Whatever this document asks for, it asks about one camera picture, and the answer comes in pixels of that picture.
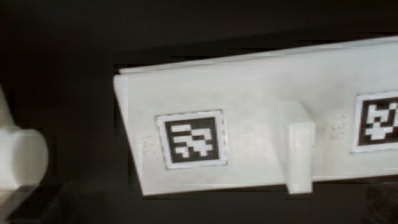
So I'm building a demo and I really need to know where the white cabinet door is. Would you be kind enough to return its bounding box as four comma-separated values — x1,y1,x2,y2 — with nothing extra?
114,37,398,195

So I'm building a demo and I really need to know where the white cabinet body box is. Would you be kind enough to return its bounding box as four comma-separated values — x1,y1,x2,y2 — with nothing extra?
0,87,48,192

